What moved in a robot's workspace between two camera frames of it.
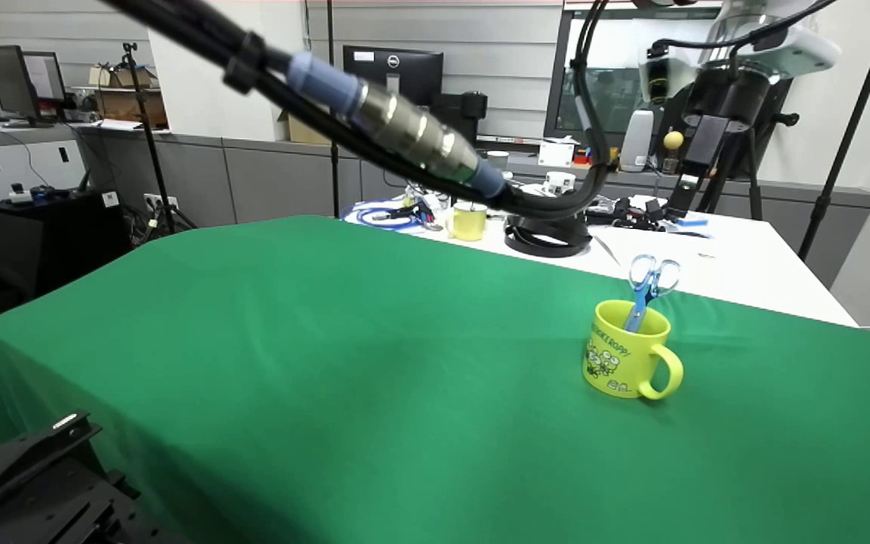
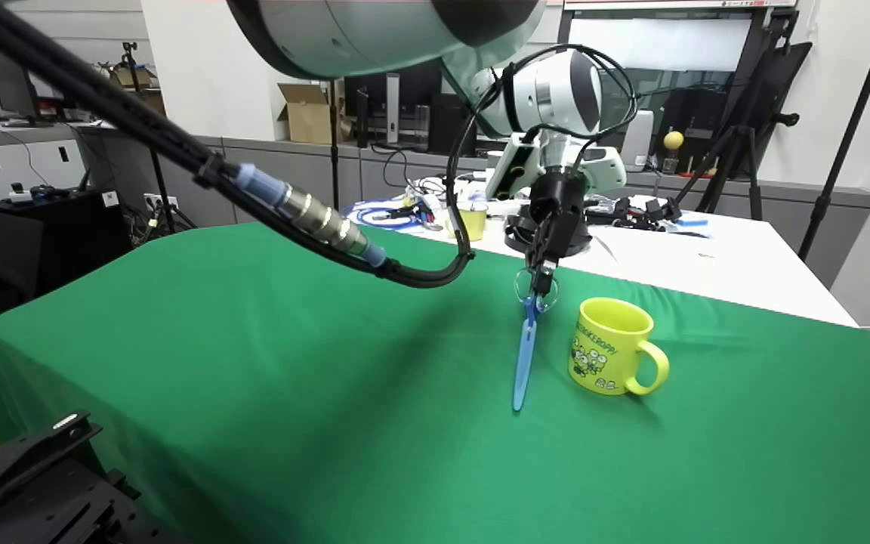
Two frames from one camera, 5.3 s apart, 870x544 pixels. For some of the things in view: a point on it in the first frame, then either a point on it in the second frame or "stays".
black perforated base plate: x=46 y=484 stays
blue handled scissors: x=648 y=280 -> x=532 y=305
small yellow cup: x=469 y=225 stays
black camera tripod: x=163 y=221 stays
